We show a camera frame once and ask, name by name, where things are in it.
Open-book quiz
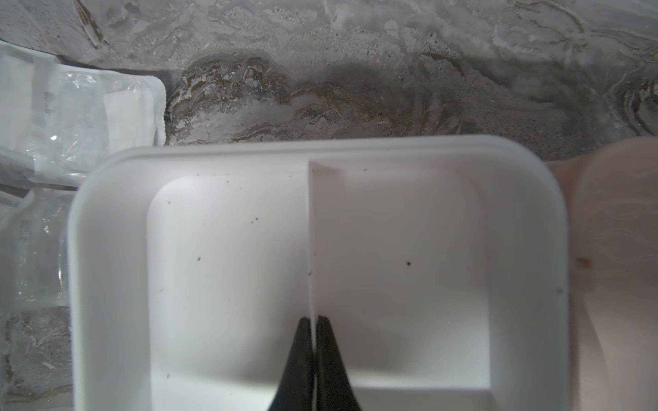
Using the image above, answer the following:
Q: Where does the pink first aid box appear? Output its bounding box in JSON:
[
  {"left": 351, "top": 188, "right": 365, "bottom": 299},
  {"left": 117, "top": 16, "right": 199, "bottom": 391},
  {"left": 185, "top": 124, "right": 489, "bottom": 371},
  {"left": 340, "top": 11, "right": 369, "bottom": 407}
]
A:
[{"left": 549, "top": 137, "right": 657, "bottom": 410}]

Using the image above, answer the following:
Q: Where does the white gauze packet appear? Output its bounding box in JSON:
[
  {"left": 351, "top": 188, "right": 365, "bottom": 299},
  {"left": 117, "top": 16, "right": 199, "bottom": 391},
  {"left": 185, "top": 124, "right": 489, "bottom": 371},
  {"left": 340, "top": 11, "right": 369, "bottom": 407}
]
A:
[
  {"left": 1, "top": 42, "right": 166, "bottom": 188},
  {"left": 1, "top": 188, "right": 75, "bottom": 409}
]

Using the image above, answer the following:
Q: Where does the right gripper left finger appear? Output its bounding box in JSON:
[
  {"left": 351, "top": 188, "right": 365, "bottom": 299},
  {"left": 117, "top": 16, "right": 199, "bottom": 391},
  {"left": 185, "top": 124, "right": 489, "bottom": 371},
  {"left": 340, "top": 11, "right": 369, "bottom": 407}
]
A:
[{"left": 268, "top": 318, "right": 314, "bottom": 411}]

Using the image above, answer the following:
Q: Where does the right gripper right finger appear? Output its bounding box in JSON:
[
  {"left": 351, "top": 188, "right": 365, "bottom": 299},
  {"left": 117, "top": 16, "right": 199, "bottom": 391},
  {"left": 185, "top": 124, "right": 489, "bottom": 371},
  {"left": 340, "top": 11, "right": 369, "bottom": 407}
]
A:
[{"left": 315, "top": 316, "right": 362, "bottom": 411}]

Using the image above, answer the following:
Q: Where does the white tray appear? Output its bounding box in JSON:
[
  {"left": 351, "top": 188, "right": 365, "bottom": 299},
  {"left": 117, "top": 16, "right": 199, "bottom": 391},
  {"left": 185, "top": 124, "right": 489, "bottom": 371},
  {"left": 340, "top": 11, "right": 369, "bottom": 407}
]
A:
[{"left": 68, "top": 135, "right": 570, "bottom": 410}]

